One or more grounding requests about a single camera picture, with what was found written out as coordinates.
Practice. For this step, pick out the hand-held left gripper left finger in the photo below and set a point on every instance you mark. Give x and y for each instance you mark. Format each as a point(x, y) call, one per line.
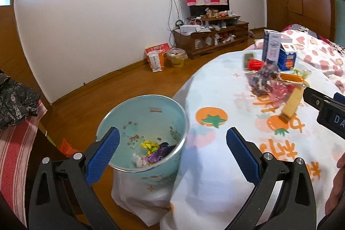
point(103, 154)

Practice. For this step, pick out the small blue juice carton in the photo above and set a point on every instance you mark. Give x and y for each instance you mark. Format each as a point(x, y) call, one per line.
point(287, 59)

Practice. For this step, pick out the grey patterned foil wrapper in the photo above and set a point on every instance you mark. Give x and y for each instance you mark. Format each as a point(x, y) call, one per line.
point(262, 77)

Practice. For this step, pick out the clear orange candy wrapper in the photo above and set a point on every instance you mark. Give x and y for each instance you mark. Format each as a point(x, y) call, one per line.
point(292, 77)

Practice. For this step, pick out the green snack packet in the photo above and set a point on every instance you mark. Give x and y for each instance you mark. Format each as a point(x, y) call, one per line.
point(247, 57)

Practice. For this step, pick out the wooden television stand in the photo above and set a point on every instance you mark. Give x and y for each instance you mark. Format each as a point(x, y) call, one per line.
point(240, 30)

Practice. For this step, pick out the dark printed cloth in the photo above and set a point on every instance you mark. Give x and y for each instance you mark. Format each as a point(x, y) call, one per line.
point(16, 103)

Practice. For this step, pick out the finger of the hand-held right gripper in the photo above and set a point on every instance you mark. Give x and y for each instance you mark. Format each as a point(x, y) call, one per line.
point(315, 100)
point(339, 98)

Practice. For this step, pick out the purple foil wrapper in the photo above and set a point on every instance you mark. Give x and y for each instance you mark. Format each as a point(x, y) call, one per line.
point(161, 153)

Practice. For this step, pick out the yellow wrapper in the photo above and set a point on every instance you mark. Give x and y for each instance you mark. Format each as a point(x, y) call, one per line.
point(149, 145)

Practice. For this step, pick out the heart print quilt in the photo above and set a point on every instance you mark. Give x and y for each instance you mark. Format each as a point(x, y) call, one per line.
point(318, 49)

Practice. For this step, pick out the light blue cartoon bin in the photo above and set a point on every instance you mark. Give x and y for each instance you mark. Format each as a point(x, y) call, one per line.
point(140, 114)

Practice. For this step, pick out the black television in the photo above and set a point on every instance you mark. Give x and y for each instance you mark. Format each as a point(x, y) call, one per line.
point(196, 11)

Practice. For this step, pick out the white paper bag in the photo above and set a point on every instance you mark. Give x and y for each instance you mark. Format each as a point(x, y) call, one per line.
point(154, 61)

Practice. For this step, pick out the white plastic bag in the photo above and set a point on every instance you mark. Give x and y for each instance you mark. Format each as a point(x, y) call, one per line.
point(134, 200)

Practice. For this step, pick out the red ribbed wrapper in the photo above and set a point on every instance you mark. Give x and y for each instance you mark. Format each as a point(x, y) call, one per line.
point(255, 64)

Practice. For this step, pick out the red striped blanket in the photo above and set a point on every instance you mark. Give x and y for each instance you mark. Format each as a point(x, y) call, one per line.
point(13, 151)

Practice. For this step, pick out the yellow bucket with clear lid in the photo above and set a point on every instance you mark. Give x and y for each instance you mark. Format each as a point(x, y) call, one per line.
point(176, 59)

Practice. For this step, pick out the white flat box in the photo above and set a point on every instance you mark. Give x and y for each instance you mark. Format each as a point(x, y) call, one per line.
point(188, 28)

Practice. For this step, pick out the beige bar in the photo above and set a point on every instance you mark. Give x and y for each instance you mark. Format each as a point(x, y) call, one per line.
point(292, 102)

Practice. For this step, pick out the white mug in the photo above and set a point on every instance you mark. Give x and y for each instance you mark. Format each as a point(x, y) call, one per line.
point(230, 13)

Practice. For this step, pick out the white fruit print tablecloth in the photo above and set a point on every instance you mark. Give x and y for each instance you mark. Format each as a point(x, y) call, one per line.
point(215, 165)

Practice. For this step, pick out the person's right hand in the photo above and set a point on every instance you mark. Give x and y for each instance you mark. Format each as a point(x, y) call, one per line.
point(338, 192)

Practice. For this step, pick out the tall white milk carton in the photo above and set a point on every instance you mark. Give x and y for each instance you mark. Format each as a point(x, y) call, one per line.
point(272, 46)

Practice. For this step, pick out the orange floor scrap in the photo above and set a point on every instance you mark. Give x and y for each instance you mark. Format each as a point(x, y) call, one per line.
point(67, 147)

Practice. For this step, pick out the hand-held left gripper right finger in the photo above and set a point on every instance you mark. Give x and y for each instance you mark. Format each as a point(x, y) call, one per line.
point(242, 154)

